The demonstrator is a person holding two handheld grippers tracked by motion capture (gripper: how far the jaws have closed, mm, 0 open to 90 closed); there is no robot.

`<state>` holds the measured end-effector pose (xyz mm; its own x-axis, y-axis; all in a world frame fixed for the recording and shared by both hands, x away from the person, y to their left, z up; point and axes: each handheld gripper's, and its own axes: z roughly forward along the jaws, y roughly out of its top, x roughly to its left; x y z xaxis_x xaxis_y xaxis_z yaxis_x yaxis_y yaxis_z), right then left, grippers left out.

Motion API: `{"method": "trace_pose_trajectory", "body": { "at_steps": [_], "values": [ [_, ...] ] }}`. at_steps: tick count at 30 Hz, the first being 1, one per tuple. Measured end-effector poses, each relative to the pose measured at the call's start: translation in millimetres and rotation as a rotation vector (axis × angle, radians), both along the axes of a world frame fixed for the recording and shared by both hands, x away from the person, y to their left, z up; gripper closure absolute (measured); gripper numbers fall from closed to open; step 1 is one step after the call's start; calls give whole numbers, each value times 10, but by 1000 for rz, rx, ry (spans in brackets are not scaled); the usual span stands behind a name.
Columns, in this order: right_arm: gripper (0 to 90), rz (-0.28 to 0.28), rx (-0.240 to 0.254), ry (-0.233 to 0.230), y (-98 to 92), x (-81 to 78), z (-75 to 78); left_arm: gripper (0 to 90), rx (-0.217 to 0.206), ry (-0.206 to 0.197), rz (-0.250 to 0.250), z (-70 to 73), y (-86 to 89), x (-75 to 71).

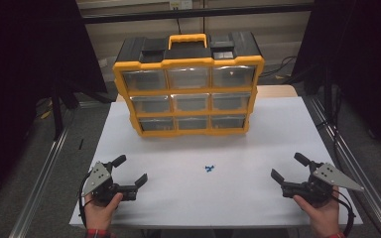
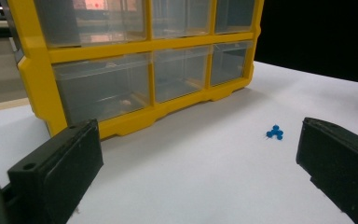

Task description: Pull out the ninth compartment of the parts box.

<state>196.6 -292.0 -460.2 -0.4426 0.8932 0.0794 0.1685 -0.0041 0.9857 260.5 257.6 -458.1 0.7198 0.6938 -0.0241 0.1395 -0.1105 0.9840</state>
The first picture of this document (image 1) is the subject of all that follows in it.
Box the right hand-held gripper cable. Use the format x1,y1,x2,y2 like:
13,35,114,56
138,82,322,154
331,189,356,237

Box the black horizontal bar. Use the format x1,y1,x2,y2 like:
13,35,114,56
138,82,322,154
80,3,316,25

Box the black metal stand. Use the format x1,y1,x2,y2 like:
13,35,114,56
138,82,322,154
51,78,80,140

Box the black floor cables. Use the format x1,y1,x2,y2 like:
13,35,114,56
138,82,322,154
259,56,299,79

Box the person's right hand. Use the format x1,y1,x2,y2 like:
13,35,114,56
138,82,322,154
292,186,341,238

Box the person's left hand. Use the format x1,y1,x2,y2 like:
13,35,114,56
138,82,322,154
83,192,124,231

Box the grid of clear drawers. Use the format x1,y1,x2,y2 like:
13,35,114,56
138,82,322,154
122,64,256,132

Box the hand-held gripper cable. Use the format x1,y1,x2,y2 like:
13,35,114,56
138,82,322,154
77,170,93,229
331,189,356,237

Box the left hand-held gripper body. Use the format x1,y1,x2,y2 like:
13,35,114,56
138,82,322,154
80,161,139,207

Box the yellow black organizer cabinet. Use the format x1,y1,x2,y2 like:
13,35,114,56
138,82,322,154
112,31,266,138

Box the white wall socket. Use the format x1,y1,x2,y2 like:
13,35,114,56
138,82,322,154
169,0,193,10

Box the left hand-held gripper cable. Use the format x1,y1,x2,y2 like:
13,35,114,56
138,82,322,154
77,170,93,229

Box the black curtain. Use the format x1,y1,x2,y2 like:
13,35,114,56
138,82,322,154
0,0,108,212
292,0,381,167

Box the clear plastic drawer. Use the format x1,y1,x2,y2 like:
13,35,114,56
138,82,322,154
210,114,247,130

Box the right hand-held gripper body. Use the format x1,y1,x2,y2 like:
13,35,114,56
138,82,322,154
280,160,365,208

